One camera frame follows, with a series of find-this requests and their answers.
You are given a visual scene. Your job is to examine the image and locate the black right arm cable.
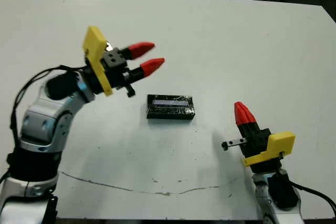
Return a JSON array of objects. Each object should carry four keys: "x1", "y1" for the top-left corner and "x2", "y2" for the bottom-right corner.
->
[{"x1": 288, "y1": 181, "x2": 336, "y2": 221}]

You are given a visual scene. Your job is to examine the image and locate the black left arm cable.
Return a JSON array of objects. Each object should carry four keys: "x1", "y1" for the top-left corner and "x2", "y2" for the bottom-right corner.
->
[{"x1": 9, "y1": 63, "x2": 88, "y2": 132}]

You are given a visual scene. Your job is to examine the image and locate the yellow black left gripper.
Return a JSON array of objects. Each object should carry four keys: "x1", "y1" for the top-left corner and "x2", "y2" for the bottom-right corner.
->
[{"x1": 82, "y1": 26, "x2": 166, "y2": 98}]

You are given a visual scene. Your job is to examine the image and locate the black box lid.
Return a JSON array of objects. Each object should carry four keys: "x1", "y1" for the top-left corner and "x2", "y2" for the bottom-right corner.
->
[{"x1": 145, "y1": 93, "x2": 197, "y2": 122}]

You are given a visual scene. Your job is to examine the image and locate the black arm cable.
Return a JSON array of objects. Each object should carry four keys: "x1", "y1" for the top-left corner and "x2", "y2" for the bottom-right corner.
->
[
  {"x1": 9, "y1": 63, "x2": 88, "y2": 132},
  {"x1": 288, "y1": 181, "x2": 336, "y2": 221}
]

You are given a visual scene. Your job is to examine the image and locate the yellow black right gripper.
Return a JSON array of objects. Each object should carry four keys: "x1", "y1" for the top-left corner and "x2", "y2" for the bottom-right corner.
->
[{"x1": 222, "y1": 101, "x2": 297, "y2": 174}]

